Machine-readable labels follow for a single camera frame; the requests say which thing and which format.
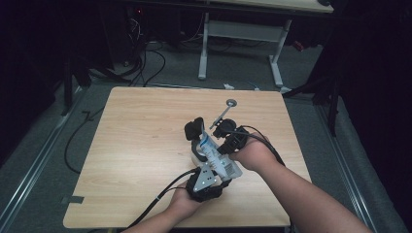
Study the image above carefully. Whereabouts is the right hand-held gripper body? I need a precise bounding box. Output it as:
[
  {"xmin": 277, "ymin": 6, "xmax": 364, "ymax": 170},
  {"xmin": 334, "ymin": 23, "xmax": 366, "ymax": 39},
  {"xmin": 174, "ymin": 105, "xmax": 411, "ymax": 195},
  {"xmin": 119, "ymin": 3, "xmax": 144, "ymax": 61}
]
[{"xmin": 209, "ymin": 105, "xmax": 251, "ymax": 156}]

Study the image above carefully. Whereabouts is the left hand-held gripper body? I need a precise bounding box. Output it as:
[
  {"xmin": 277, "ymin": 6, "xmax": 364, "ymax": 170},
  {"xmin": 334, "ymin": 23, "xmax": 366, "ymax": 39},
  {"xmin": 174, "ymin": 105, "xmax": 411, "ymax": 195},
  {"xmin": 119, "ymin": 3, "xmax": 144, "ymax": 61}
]
[{"xmin": 186, "ymin": 161, "xmax": 225, "ymax": 204}]

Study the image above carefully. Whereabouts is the white and blue milk carton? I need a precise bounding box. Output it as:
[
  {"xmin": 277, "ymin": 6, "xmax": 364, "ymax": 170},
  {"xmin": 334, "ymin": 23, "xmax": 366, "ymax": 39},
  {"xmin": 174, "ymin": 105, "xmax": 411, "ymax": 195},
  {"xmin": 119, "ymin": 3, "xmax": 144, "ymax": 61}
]
[{"xmin": 198, "ymin": 130, "xmax": 244, "ymax": 181}]

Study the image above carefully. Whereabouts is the clear jar with black lid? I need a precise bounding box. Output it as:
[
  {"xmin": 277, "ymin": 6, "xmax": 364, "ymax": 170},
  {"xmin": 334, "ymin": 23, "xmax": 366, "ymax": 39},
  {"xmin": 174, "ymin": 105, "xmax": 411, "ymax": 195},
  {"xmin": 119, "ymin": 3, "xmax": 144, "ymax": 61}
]
[{"xmin": 184, "ymin": 116, "xmax": 215, "ymax": 170}]

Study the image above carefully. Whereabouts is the person's right hand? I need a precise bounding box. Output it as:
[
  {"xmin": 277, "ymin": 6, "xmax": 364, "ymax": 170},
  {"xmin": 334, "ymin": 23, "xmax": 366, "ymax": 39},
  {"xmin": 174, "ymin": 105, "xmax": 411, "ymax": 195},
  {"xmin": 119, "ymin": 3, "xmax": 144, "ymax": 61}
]
[{"xmin": 229, "ymin": 132, "xmax": 280, "ymax": 173}]

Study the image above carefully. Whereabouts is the person's left hand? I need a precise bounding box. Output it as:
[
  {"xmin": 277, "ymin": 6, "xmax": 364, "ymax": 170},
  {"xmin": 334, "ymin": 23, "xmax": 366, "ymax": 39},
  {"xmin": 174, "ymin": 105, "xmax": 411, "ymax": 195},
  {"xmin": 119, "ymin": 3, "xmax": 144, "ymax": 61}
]
[{"xmin": 167, "ymin": 181, "xmax": 206, "ymax": 218}]

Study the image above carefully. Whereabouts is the black metal stand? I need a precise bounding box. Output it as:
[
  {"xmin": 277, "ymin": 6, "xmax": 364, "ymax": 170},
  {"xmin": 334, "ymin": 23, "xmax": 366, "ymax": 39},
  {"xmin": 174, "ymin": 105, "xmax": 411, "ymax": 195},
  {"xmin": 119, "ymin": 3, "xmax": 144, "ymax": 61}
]
[
  {"xmin": 282, "ymin": 73, "xmax": 342, "ymax": 138},
  {"xmin": 60, "ymin": 57, "xmax": 92, "ymax": 117}
]

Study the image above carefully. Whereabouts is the grey tape strip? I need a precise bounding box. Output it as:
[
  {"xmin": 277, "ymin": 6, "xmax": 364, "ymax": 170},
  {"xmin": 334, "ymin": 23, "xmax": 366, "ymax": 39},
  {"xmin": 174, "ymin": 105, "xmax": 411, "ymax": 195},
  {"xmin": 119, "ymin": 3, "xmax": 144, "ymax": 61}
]
[{"xmin": 60, "ymin": 195, "xmax": 86, "ymax": 206}]

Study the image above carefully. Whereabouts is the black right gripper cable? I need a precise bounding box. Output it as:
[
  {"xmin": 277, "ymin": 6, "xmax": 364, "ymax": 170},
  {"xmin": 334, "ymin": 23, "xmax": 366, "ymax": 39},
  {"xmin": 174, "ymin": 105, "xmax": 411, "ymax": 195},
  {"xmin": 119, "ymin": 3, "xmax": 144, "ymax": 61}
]
[{"xmin": 223, "ymin": 124, "xmax": 288, "ymax": 168}]

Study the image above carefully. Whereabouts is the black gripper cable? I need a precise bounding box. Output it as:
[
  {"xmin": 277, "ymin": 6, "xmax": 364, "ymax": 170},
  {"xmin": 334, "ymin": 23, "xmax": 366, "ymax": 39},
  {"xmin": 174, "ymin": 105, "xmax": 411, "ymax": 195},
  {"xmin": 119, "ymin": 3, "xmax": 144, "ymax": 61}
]
[
  {"xmin": 223, "ymin": 124, "xmax": 288, "ymax": 168},
  {"xmin": 127, "ymin": 167, "xmax": 202, "ymax": 229}
]

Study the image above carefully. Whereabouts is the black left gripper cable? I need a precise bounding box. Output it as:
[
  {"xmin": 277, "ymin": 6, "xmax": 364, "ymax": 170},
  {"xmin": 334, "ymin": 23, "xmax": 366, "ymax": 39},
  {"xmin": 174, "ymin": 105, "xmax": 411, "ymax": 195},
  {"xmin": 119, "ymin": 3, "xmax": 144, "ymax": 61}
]
[{"xmin": 127, "ymin": 167, "xmax": 202, "ymax": 229}]

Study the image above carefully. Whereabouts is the white metal desk frame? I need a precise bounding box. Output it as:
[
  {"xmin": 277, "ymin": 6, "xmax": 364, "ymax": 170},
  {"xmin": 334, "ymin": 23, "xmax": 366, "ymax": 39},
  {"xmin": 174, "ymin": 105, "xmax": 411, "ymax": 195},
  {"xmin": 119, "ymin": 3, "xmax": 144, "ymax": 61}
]
[{"xmin": 197, "ymin": 11, "xmax": 294, "ymax": 95}]

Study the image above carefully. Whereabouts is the bundle of black cables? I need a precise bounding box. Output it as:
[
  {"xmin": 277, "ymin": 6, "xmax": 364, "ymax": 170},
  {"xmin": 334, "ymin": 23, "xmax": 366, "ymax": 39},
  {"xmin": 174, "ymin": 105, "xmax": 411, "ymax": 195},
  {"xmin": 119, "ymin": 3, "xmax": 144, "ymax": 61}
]
[{"xmin": 122, "ymin": 16, "xmax": 167, "ymax": 88}]

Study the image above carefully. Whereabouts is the metal floor rail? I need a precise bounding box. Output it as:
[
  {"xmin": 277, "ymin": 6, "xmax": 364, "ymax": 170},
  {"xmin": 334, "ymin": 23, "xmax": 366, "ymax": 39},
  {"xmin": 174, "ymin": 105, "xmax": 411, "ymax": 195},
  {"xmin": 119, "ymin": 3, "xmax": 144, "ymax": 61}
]
[
  {"xmin": 315, "ymin": 104, "xmax": 379, "ymax": 233},
  {"xmin": 0, "ymin": 86, "xmax": 84, "ymax": 225}
]

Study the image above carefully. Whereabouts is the black floor cable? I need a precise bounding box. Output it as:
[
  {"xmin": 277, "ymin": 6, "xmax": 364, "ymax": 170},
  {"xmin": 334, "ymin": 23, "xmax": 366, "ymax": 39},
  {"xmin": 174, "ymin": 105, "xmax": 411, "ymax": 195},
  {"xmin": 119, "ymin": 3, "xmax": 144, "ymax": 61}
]
[{"xmin": 63, "ymin": 108, "xmax": 106, "ymax": 175}]

